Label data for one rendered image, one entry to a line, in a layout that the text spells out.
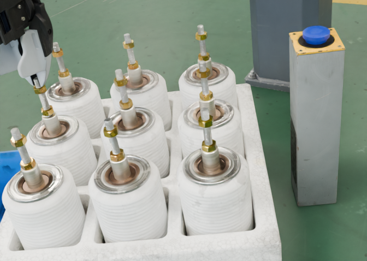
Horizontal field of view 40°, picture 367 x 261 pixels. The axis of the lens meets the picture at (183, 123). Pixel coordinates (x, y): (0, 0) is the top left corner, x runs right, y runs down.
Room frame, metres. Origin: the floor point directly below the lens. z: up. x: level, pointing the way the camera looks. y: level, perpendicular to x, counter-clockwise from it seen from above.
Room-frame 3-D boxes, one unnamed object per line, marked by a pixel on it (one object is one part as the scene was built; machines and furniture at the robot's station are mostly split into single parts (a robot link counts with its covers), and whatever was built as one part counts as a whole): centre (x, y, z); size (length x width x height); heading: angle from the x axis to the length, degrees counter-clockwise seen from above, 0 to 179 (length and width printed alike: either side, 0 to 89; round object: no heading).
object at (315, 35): (0.68, -0.22, 0.32); 0.04 x 0.04 x 0.02
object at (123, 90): (0.64, 0.08, 0.30); 0.01 x 0.01 x 0.08
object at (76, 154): (0.65, 0.20, 0.16); 0.10 x 0.10 x 0.18
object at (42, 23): (0.64, 0.17, 0.43); 0.05 x 0.02 x 0.09; 62
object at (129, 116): (0.64, 0.08, 0.26); 0.02 x 0.02 x 0.03
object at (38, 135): (0.65, 0.20, 0.25); 0.08 x 0.08 x 0.01
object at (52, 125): (0.65, 0.20, 0.26); 0.02 x 0.02 x 0.03
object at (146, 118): (0.64, 0.08, 0.25); 0.08 x 0.08 x 0.01
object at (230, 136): (0.62, -0.04, 0.16); 0.10 x 0.10 x 0.18
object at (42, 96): (0.65, 0.20, 0.31); 0.01 x 0.01 x 0.08
